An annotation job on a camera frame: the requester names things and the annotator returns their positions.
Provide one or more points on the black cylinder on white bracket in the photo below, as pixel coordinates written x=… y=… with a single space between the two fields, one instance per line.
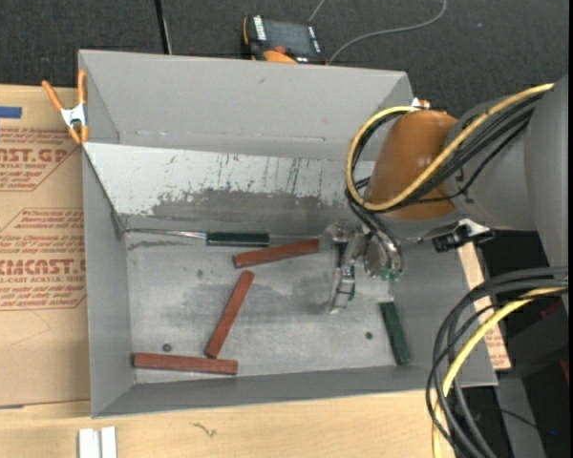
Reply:
x=460 y=240

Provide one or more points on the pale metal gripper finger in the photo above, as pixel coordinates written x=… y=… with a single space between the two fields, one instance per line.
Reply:
x=333 y=237
x=345 y=286

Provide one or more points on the red-brown flat block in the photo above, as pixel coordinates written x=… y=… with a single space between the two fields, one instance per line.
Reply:
x=274 y=254
x=185 y=363
x=230 y=314

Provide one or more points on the dark green flat block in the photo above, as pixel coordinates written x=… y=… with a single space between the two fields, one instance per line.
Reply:
x=395 y=333
x=238 y=239

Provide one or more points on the brown cardboard board, red print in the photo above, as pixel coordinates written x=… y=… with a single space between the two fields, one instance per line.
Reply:
x=38 y=256

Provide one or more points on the grey metal bin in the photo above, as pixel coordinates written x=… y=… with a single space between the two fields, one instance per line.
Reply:
x=286 y=303

